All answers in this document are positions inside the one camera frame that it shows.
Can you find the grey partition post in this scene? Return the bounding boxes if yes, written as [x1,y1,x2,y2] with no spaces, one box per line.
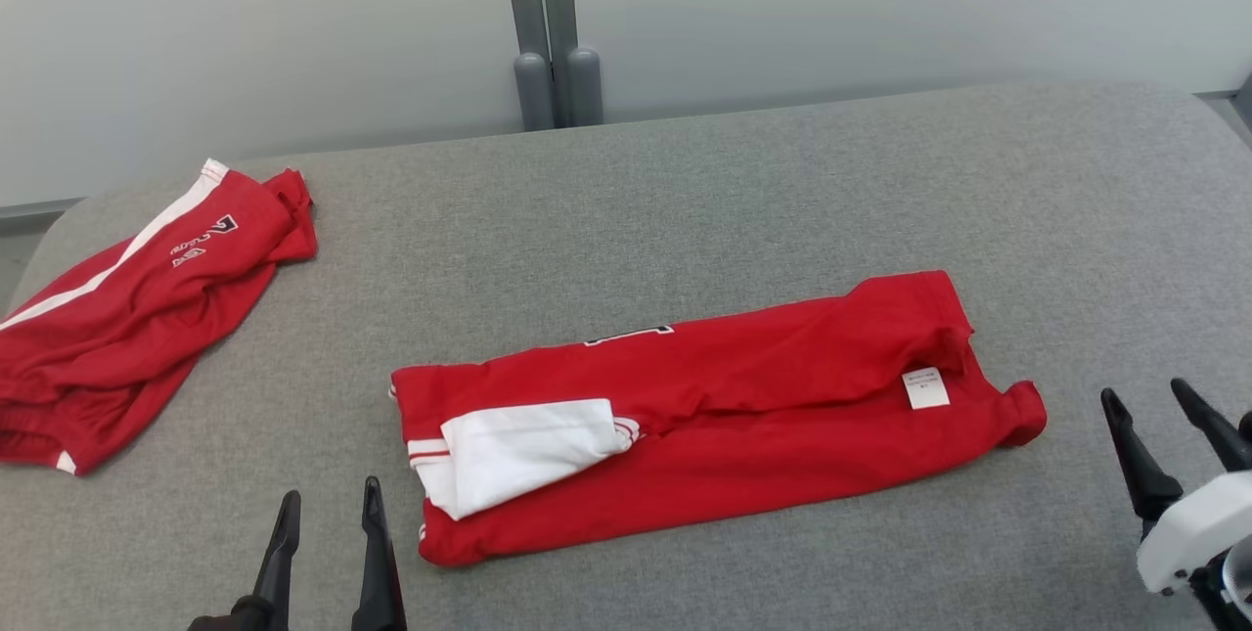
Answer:
[536,0,604,128]
[499,0,556,131]

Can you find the red shorts with white stripe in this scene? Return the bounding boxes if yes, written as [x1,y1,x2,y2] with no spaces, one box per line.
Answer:
[0,158,319,477]

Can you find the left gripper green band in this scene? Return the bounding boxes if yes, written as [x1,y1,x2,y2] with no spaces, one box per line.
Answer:
[189,476,407,631]

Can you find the grey wall baseboard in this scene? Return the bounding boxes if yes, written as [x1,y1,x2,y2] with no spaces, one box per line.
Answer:
[0,199,84,236]

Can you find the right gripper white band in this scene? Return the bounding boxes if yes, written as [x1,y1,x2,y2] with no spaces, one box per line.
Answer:
[1100,377,1252,596]

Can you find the red jersey with white sleeves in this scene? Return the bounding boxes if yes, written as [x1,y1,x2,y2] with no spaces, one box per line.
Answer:
[389,269,1048,568]

